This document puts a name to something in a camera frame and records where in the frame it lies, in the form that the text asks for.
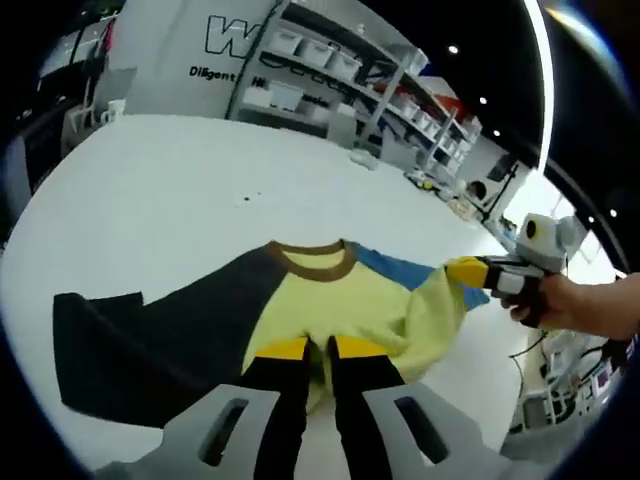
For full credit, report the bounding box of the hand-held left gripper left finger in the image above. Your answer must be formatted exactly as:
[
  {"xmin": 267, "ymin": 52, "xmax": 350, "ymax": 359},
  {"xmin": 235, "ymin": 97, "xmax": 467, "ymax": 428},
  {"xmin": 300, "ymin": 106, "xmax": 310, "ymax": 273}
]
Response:
[{"xmin": 94, "ymin": 335, "xmax": 310, "ymax": 480}]

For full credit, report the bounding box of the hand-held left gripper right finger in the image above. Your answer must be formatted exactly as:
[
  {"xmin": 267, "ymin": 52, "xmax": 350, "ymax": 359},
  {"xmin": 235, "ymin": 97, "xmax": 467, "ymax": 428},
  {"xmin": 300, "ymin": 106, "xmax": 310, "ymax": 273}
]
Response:
[{"xmin": 327, "ymin": 333, "xmax": 546, "ymax": 480}]

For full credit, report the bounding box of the yellow blue grey garment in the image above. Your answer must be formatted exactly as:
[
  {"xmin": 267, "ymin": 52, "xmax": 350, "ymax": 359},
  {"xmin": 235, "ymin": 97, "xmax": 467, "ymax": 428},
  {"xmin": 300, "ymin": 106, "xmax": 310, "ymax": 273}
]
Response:
[{"xmin": 52, "ymin": 238, "xmax": 494, "ymax": 431}]

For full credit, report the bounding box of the person's right hand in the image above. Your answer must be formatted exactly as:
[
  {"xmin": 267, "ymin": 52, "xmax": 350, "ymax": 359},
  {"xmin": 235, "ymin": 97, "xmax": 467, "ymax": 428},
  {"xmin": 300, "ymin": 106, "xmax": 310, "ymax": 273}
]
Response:
[{"xmin": 499, "ymin": 272, "xmax": 577, "ymax": 331}]

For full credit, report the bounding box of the black tripod stand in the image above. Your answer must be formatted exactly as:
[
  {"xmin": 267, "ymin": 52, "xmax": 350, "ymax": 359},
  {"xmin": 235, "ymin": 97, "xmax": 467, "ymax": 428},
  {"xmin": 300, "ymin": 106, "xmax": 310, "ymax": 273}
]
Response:
[{"xmin": 480, "ymin": 153, "xmax": 522, "ymax": 227}]

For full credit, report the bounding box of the small yellow black toy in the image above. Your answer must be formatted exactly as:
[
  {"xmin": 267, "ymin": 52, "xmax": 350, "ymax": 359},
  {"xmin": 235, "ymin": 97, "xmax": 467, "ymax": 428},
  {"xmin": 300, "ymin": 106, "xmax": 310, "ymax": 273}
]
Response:
[{"xmin": 405, "ymin": 169, "xmax": 437, "ymax": 192}]

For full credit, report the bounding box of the linear ceiling light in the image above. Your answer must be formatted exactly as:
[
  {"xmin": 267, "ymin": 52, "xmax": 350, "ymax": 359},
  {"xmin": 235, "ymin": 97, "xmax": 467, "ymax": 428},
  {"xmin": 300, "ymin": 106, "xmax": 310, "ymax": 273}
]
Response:
[{"xmin": 522, "ymin": 0, "xmax": 557, "ymax": 175}]

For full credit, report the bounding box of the small white object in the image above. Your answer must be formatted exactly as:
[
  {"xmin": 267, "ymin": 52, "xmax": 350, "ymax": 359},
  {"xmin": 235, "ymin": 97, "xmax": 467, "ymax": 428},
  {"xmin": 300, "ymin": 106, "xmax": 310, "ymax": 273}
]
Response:
[{"xmin": 348, "ymin": 148, "xmax": 377, "ymax": 172}]

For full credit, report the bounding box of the grey metal shelving unit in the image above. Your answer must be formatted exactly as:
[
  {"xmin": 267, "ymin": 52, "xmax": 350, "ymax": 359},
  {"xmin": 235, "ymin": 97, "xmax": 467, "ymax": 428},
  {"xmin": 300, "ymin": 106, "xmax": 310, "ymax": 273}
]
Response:
[{"xmin": 233, "ymin": 0, "xmax": 482, "ymax": 177}]

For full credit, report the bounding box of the row of white storage bins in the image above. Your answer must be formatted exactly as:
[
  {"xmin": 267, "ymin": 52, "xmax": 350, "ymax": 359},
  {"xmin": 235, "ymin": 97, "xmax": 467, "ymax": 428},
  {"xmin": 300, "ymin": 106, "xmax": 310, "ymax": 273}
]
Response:
[{"xmin": 268, "ymin": 27, "xmax": 476, "ymax": 166}]

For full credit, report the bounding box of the white mug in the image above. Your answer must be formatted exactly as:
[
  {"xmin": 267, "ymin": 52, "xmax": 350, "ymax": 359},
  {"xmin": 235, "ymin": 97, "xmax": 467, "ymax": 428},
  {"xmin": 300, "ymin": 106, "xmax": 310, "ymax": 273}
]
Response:
[{"xmin": 101, "ymin": 98, "xmax": 125, "ymax": 125}]

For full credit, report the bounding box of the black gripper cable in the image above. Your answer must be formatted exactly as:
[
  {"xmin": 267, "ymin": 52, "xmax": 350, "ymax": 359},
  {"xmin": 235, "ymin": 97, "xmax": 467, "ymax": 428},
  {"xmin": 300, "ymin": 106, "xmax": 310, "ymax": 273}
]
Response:
[{"xmin": 507, "ymin": 327, "xmax": 552, "ymax": 359}]

